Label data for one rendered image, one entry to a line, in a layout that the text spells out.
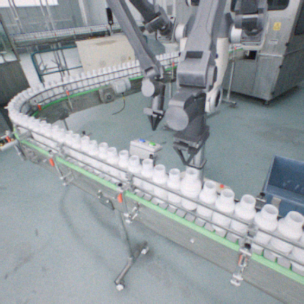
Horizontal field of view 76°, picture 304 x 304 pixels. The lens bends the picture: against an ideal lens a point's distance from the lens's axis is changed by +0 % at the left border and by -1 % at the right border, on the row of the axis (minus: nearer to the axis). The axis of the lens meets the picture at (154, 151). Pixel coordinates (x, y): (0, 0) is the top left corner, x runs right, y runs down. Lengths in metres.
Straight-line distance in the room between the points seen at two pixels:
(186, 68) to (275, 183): 1.03
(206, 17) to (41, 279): 1.95
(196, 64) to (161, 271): 1.55
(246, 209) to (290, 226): 0.11
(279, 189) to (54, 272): 1.74
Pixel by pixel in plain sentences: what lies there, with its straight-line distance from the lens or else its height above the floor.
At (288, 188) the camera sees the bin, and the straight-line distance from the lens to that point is 1.37.
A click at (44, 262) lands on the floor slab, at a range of 2.06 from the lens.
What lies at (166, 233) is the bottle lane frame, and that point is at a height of 0.85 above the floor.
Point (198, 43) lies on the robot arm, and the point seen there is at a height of 1.56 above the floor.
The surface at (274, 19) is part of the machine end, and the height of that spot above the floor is 1.39.
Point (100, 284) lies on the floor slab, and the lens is 1.80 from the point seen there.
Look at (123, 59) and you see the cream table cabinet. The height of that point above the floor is 0.74.
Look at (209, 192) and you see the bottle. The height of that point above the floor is 1.15.
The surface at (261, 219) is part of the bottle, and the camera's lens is 0.66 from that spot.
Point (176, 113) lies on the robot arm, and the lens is 0.43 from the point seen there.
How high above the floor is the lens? 1.63
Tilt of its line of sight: 36 degrees down
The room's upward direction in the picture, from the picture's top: 5 degrees counter-clockwise
